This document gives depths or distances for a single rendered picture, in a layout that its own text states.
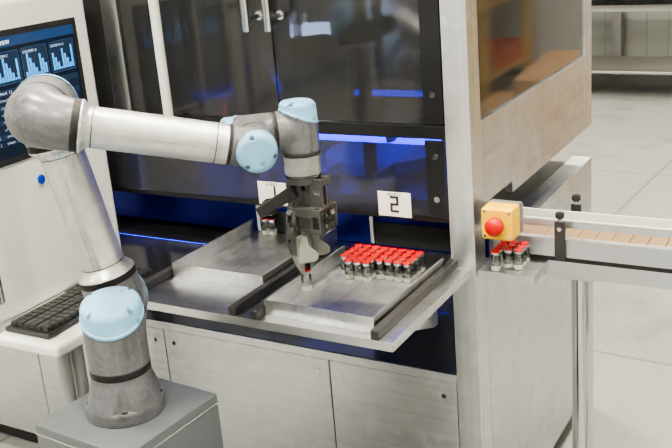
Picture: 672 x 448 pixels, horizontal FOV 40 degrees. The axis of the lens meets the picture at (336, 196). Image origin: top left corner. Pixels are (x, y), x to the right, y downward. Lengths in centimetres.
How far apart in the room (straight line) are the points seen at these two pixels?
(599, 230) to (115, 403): 110
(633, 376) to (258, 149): 220
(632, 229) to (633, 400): 136
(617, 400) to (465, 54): 173
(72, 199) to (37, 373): 144
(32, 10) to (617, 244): 147
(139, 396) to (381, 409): 80
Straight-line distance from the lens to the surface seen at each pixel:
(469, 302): 216
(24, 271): 239
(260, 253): 232
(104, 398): 182
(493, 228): 203
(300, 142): 182
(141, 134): 167
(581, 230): 222
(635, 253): 212
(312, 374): 247
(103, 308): 177
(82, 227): 185
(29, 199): 237
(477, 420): 230
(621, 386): 349
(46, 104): 168
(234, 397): 267
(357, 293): 203
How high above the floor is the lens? 167
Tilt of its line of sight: 17 degrees down
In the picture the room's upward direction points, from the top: 5 degrees counter-clockwise
